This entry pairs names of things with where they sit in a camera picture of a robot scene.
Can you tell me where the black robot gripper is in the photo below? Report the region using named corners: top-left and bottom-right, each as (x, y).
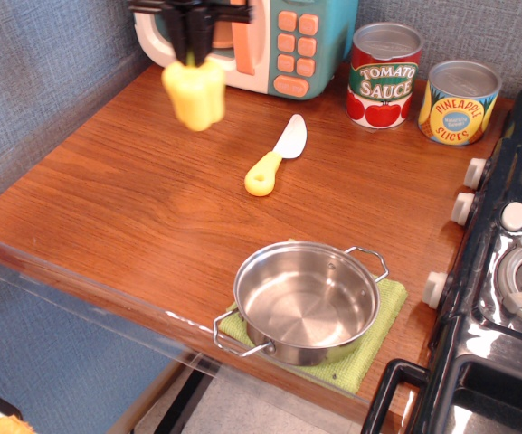
top-left (128, 0), bottom-right (253, 66)

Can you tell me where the yellow toy capsicum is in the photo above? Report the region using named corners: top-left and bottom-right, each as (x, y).
top-left (161, 60), bottom-right (225, 132)

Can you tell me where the toy microwave oven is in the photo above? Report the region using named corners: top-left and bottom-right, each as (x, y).
top-left (131, 0), bottom-right (360, 100)

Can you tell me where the orange microwave plate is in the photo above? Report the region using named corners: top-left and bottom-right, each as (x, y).
top-left (213, 21), bottom-right (233, 50)

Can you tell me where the tomato sauce can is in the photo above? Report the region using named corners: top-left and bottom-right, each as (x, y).
top-left (346, 22), bottom-right (424, 129)

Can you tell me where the pineapple slices can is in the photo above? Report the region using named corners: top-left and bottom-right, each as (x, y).
top-left (418, 60), bottom-right (502, 146)

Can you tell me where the stainless steel pot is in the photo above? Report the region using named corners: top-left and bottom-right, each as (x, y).
top-left (213, 241), bottom-right (389, 366)

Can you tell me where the white stove knob top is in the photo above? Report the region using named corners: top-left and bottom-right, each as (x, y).
top-left (463, 158), bottom-right (488, 190)

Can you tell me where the white stove knob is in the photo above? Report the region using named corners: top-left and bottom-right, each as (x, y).
top-left (451, 193), bottom-right (475, 226)
top-left (463, 158), bottom-right (488, 190)
top-left (422, 271), bottom-right (448, 309)

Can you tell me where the white stove knob middle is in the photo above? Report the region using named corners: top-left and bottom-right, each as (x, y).
top-left (451, 193), bottom-right (475, 226)

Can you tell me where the white stove knob bottom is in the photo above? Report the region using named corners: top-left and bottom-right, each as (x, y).
top-left (422, 271), bottom-right (448, 309)

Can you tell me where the green cloth mat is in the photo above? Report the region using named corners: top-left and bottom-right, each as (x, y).
top-left (217, 275), bottom-right (409, 395)

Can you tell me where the black toy stove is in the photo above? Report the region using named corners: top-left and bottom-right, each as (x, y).
top-left (363, 90), bottom-right (522, 433)

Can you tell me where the yellow handled toy knife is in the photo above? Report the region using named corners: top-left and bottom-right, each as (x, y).
top-left (244, 114), bottom-right (308, 197)

